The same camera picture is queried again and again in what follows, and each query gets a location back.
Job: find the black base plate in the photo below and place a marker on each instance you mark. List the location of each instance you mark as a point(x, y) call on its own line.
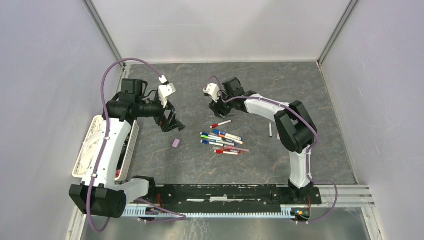
point(231, 198)

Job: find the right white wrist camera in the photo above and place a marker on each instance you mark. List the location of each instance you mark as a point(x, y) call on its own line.
point(212, 90)

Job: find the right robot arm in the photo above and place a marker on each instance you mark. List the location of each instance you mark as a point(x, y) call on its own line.
point(296, 129)

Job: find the blue cap lower marker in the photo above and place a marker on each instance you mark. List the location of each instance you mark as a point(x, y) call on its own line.
point(211, 143)

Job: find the pink highlighter cap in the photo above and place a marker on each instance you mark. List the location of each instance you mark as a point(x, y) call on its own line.
point(176, 143)

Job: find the slotted cable duct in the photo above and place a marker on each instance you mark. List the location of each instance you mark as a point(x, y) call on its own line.
point(144, 211)

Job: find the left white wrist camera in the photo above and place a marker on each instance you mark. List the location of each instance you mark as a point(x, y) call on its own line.
point(164, 91)

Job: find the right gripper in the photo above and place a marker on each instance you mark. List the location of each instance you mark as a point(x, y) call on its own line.
point(216, 107)

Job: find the blue cap deli marker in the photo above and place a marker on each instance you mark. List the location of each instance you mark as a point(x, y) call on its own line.
point(216, 131)

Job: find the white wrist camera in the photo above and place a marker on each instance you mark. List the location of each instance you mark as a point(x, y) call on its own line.
point(164, 91)
point(212, 90)

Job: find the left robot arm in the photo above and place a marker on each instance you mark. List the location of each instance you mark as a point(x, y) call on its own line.
point(98, 194)

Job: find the red cap lower marker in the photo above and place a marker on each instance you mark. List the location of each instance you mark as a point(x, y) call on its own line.
point(226, 152)

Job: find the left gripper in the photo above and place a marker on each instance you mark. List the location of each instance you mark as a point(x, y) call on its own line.
point(170, 123)

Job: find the blue cap white marker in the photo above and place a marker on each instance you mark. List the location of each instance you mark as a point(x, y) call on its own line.
point(211, 138)

